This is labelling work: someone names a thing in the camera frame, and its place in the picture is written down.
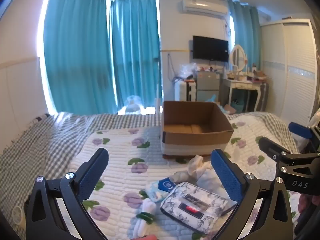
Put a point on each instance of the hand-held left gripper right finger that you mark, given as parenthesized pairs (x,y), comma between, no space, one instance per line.
(228,177)

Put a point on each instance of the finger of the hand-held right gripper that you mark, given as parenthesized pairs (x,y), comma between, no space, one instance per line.
(300,130)
(272,147)

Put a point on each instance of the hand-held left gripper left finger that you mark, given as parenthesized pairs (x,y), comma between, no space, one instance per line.
(92,177)

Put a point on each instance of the white tissue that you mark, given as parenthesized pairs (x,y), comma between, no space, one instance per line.
(197,167)

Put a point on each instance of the brown cardboard box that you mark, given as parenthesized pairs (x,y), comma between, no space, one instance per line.
(195,140)

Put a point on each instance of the floral tissue pack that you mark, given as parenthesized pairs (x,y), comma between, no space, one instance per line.
(200,220)

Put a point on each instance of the blue white tissue packet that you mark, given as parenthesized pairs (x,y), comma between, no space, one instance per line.
(167,185)

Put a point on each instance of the white socks with green bands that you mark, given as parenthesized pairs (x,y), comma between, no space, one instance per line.
(147,208)

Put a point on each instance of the light blue wipes packet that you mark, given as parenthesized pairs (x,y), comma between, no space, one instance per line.
(156,192)

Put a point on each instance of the floral quilted blanket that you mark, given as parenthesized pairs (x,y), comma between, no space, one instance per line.
(120,155)

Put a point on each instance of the teal basket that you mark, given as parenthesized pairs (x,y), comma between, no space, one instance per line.
(238,105)

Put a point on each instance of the white louvred wardrobe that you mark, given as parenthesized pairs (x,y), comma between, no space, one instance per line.
(292,67)

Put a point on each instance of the small brown box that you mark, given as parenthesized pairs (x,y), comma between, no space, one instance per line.
(260,74)

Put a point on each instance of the white dressing table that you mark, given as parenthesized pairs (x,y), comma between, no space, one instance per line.
(240,83)

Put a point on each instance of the blue bubble wrap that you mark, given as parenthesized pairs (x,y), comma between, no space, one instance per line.
(211,98)

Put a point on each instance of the red object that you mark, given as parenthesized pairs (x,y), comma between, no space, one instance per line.
(149,237)

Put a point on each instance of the white plastic bag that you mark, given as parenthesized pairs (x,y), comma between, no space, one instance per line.
(132,103)

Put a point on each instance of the grey mini fridge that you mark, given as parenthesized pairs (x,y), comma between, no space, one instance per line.
(207,85)

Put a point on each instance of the white oval mirror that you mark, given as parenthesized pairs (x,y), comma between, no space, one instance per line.
(238,57)

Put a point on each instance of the white suitcase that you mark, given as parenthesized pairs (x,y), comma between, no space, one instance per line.
(181,91)

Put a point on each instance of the clear plastic bag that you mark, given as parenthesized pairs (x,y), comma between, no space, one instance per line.
(187,71)

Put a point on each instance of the teal curtain beside wardrobe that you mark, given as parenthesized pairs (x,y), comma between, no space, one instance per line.
(243,30)

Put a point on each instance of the wide teal curtain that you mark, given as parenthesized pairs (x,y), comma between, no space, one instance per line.
(75,55)

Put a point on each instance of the narrow teal curtain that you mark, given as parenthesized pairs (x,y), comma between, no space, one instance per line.
(135,55)

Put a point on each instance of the white air conditioner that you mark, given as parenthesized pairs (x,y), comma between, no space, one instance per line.
(202,6)

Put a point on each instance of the black wall television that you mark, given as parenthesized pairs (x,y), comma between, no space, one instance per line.
(210,48)

